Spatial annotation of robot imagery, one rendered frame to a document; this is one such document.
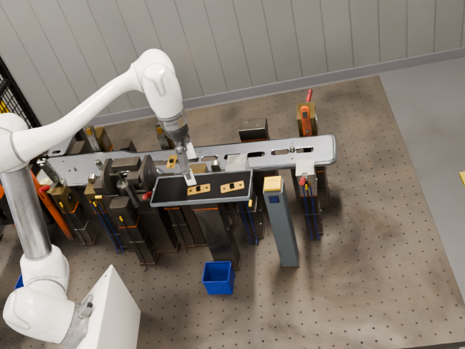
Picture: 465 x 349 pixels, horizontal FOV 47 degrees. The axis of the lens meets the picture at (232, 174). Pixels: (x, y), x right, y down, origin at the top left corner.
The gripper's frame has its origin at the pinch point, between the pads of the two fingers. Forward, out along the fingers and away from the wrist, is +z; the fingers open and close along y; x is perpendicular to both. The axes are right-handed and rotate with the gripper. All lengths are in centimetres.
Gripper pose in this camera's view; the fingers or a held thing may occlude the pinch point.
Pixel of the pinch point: (191, 168)
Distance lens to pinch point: 186.4
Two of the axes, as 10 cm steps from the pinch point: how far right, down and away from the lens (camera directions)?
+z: 2.1, 7.1, 6.7
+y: 0.5, 6.8, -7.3
